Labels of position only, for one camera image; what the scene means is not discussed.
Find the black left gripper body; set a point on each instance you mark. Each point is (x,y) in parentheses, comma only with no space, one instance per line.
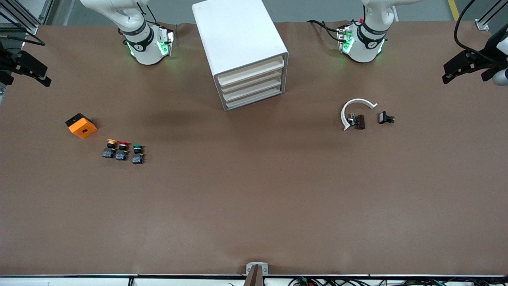
(485,58)

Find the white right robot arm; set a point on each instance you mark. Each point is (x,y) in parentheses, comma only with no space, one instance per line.
(147,51)

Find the brown part with metal clip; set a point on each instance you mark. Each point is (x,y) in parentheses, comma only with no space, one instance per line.
(359,121)

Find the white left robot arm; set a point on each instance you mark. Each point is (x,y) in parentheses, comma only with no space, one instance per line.
(363,51)

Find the yellow push button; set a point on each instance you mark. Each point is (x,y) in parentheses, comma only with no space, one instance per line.
(111,142)

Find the aluminium frame profile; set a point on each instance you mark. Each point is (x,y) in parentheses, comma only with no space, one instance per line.
(482,24)
(31,28)

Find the white curved plastic part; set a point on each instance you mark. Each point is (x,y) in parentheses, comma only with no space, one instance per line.
(357,100)

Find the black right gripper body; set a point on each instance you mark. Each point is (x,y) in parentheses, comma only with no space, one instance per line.
(8,62)

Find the green push button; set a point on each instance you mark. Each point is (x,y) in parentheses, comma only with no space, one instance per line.
(137,147)

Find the small black plastic part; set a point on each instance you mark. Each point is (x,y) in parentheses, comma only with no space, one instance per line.
(383,117)

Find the grey metal bracket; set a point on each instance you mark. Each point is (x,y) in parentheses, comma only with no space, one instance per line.
(249,266)

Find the brown wedge post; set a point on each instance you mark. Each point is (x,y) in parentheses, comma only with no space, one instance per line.
(254,278)

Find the orange button box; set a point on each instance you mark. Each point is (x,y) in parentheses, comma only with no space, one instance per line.
(82,128)

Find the brown table mat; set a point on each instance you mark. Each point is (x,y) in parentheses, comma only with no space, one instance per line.
(254,198)

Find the red push button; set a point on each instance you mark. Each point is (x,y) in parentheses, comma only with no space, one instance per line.
(123,143)

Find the white table edge rail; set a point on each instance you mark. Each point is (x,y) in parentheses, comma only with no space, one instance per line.
(79,281)

